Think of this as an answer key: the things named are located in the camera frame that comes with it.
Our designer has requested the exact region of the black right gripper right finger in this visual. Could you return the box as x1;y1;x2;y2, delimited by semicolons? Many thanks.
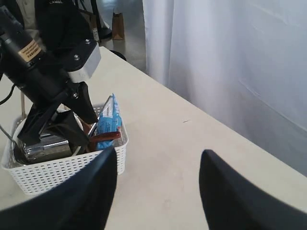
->
199;149;307;230

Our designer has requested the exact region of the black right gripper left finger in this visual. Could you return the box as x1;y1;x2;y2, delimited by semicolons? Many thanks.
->
0;147;118;230

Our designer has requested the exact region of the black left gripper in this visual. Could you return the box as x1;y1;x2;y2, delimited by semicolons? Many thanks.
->
4;39;98;146

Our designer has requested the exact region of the red-brown wooden spoon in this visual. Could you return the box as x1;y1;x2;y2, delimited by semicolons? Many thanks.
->
86;131;121;152

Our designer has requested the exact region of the steel spoon long handle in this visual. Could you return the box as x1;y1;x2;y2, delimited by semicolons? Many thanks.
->
0;126;25;165

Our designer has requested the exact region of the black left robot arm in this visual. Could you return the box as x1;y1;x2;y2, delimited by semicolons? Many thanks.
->
0;6;101;146

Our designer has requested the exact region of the upper wooden chopstick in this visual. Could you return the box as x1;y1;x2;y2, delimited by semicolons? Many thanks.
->
21;92;26;119

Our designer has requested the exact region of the shiny steel cup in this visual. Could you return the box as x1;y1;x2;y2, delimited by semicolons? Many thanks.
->
21;134;72;164

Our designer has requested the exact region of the blue snack packet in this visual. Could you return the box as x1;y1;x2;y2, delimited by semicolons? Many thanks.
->
96;94;122;150

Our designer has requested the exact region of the white perforated plastic basket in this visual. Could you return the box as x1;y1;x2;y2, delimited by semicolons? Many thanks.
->
1;116;129;196

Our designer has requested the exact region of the brown paper bag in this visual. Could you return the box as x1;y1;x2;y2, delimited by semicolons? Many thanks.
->
112;8;125;41

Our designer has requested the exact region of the white curtain backdrop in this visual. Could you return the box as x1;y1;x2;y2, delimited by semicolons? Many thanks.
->
143;0;307;174

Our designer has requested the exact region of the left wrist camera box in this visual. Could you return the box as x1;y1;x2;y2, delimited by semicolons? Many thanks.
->
68;44;101;83

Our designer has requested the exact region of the black cable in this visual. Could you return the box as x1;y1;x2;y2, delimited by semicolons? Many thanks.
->
0;83;15;105

